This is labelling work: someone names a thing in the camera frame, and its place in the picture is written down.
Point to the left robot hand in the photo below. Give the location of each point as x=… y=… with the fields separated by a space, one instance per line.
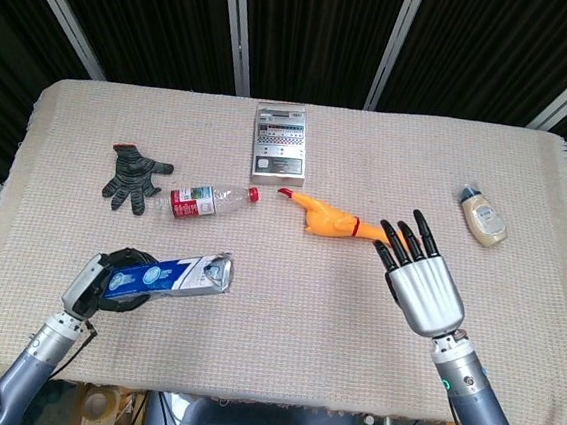
x=83 y=283

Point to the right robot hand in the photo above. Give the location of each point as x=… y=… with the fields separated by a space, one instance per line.
x=426 y=291

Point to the blue white toothpaste box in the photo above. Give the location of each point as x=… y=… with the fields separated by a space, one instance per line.
x=156 y=278

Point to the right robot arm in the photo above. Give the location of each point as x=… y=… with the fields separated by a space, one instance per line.
x=480 y=412

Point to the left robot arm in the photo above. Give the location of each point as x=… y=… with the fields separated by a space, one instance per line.
x=21 y=378

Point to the silver boxed electronic device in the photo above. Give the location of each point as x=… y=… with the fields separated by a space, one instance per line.
x=279 y=142

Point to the beige blue-cap squeeze bottle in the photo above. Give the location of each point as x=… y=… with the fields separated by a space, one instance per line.
x=486 y=222

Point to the grey knit work glove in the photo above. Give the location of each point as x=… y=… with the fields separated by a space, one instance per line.
x=131 y=178

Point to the yellow rubber chicken toy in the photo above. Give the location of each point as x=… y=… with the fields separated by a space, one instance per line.
x=333 y=222

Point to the wooden stand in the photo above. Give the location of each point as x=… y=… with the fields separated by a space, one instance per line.
x=94 y=405

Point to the clear red-label plastic bottle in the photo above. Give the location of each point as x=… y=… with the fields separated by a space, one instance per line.
x=191 y=203

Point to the beige woven tablecloth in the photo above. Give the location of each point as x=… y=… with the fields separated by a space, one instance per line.
x=270 y=352

